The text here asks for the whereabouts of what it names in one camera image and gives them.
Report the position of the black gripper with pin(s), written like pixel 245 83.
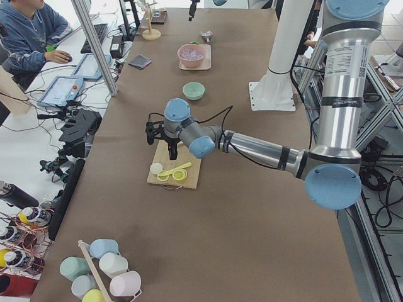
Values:
pixel 172 144

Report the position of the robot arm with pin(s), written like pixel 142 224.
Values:
pixel 330 169
pixel 192 9

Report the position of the mint green bowl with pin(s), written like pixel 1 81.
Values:
pixel 193 90

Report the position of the pink bowl of ice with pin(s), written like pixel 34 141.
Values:
pixel 191 55

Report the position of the metal ice scoop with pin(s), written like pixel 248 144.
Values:
pixel 207 36

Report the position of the bamboo cutting board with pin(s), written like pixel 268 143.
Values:
pixel 184 155

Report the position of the yellow plastic knife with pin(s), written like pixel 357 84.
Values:
pixel 183 166

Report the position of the lemon slice upper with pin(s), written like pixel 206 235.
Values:
pixel 180 175

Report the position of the cream rectangular serving tray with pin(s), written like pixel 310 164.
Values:
pixel 207 62

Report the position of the grey folded cloth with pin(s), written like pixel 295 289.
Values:
pixel 140 62

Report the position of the black power adapter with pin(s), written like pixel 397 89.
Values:
pixel 117 46

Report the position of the wooden cup stand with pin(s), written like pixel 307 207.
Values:
pixel 148 32

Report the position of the teach pendant far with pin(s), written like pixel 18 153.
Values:
pixel 87 68

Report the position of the teach pendant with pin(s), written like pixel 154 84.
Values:
pixel 62 90
pixel 87 68

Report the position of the light blue cup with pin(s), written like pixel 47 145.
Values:
pixel 100 247

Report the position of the teach pendant near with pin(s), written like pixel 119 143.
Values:
pixel 62 90

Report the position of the white cup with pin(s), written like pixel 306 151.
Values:
pixel 113 264

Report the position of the black box on table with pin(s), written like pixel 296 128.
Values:
pixel 158 17

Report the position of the pink cup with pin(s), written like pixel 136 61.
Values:
pixel 126 284

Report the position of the yellow bottle upper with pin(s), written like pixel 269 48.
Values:
pixel 37 216

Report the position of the mint green cup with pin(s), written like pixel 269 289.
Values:
pixel 73 267

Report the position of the grey-blue cup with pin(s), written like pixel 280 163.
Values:
pixel 82 284

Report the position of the black thermos bottle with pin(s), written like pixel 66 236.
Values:
pixel 14 196

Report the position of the yellow cup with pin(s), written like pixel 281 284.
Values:
pixel 93 295

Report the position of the seated person in hoodie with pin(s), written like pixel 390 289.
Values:
pixel 32 27

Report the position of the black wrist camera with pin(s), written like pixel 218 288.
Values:
pixel 154 131

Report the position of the aluminium frame post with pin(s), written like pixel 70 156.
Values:
pixel 90 33

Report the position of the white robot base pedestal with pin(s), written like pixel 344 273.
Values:
pixel 274 90

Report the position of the copper wire bottle rack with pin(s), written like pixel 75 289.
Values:
pixel 25 243

